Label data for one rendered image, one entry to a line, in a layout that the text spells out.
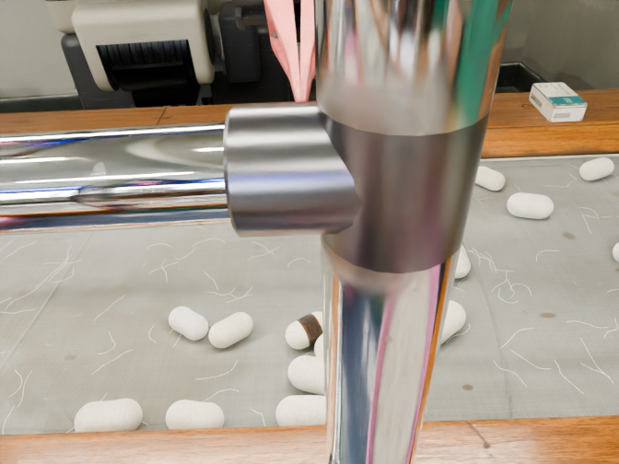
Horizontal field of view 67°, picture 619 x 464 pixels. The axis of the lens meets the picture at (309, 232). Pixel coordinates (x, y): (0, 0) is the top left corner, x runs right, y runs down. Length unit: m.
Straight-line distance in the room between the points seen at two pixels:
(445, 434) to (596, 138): 0.40
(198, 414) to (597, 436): 0.21
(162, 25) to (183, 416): 0.76
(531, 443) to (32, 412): 0.28
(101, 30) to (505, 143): 0.70
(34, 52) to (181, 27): 1.78
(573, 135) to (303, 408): 0.42
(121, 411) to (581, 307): 0.31
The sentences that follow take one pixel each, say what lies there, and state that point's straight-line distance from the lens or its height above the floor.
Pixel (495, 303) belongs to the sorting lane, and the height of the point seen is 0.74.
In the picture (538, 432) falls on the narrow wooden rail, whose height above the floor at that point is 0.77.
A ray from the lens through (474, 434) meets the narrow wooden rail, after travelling 0.27.
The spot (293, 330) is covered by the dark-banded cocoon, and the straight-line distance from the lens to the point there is 0.31.
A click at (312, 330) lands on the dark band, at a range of 0.31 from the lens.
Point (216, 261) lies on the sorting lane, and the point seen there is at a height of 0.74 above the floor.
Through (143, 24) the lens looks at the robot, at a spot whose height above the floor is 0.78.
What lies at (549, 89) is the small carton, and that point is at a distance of 0.60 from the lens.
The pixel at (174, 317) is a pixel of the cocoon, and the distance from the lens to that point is 0.34.
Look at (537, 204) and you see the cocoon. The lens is 0.45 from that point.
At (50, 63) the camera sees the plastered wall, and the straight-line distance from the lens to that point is 2.66.
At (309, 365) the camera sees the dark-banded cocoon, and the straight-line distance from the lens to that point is 0.29.
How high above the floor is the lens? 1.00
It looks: 39 degrees down
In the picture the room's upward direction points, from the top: 3 degrees counter-clockwise
